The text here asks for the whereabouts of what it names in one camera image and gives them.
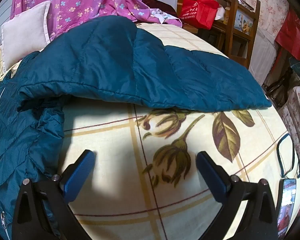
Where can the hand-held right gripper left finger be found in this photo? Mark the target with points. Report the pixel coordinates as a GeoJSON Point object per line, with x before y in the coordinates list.
{"type": "Point", "coordinates": [78, 172]}

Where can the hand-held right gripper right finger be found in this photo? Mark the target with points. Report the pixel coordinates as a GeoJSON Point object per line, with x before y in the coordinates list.
{"type": "Point", "coordinates": [211, 177]}

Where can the teal quilted jacket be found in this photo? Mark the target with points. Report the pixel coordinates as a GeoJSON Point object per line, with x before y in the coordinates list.
{"type": "Point", "coordinates": [102, 62]}

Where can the cream floral checked bedsheet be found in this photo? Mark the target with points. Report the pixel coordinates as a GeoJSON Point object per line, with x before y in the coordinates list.
{"type": "Point", "coordinates": [115, 180]}

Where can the smartphone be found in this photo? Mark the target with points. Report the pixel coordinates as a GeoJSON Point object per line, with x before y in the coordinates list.
{"type": "Point", "coordinates": [286, 205]}

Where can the rose print furniture cover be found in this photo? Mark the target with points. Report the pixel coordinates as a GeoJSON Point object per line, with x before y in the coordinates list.
{"type": "Point", "coordinates": [296, 122]}

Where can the white lace edged cloth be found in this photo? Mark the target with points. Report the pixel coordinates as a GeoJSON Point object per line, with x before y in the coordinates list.
{"type": "Point", "coordinates": [262, 55]}

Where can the white pillow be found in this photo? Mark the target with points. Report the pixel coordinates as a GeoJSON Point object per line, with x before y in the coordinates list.
{"type": "Point", "coordinates": [25, 37]}

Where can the wooden shelf rack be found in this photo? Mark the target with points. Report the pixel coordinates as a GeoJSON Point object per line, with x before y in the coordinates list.
{"type": "Point", "coordinates": [231, 30]}

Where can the red cloth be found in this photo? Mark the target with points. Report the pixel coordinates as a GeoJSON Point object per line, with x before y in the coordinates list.
{"type": "Point", "coordinates": [293, 37]}

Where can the red shopping bag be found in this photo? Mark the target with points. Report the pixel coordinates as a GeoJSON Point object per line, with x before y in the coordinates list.
{"type": "Point", "coordinates": [198, 8]}

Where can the pink flower print quilt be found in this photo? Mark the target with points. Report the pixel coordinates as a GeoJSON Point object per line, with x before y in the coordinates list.
{"type": "Point", "coordinates": [77, 0]}

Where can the pale rose print cloth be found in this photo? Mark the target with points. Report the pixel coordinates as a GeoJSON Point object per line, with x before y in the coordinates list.
{"type": "Point", "coordinates": [267, 2]}

